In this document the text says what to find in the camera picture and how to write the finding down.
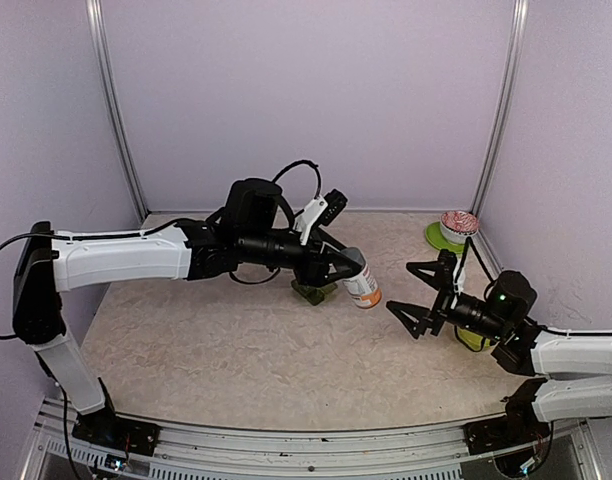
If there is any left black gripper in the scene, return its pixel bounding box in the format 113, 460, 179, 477
240, 226, 362, 287

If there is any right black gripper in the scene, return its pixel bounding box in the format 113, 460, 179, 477
386, 261, 508, 342

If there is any green weekly pill organizer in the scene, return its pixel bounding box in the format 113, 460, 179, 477
291, 280, 338, 306

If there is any orange grey-capped supplement bottle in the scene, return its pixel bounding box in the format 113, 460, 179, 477
341, 247, 382, 309

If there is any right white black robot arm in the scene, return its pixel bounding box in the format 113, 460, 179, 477
386, 251, 612, 444

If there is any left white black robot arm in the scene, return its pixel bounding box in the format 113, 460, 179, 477
12, 178, 362, 445

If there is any lime green bowl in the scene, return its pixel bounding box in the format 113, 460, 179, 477
454, 327, 491, 353

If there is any green saucer plate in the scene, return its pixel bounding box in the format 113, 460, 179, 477
425, 221, 476, 255

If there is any red patterned white bowl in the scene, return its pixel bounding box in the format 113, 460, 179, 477
440, 210, 480, 245

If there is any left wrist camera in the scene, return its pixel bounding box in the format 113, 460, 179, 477
317, 189, 348, 226

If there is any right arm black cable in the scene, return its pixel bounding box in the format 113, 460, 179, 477
460, 238, 500, 284

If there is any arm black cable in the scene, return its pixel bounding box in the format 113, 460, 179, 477
460, 238, 500, 284
270, 159, 323, 201

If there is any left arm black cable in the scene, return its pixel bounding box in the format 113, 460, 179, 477
270, 159, 323, 201

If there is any front aluminium rail base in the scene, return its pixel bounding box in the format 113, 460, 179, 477
20, 394, 607, 480

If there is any right aluminium frame post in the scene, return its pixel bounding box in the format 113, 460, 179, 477
471, 0, 530, 216

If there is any aluminium frame post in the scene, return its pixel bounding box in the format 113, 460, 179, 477
471, 0, 530, 216
85, 0, 150, 222

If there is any left aluminium frame post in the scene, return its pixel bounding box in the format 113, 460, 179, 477
85, 0, 150, 222

